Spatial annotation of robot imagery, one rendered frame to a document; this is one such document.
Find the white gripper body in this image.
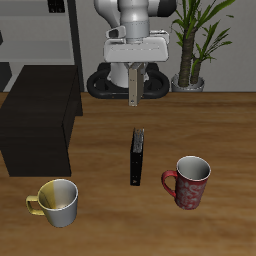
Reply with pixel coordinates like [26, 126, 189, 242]
[102, 29, 171, 64]

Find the black book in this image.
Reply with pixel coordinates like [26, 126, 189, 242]
[129, 127, 146, 187]

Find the red patterned mug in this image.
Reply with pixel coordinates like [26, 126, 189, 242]
[161, 155, 212, 211]

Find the yellow and white mug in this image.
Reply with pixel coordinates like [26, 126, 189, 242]
[25, 178, 80, 229]

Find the green pot plant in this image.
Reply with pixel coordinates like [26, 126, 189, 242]
[170, 0, 237, 94]

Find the dark brown desk caddy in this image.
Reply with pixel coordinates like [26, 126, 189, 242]
[0, 64, 84, 178]

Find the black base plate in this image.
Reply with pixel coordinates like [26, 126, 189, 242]
[86, 62, 171, 100]

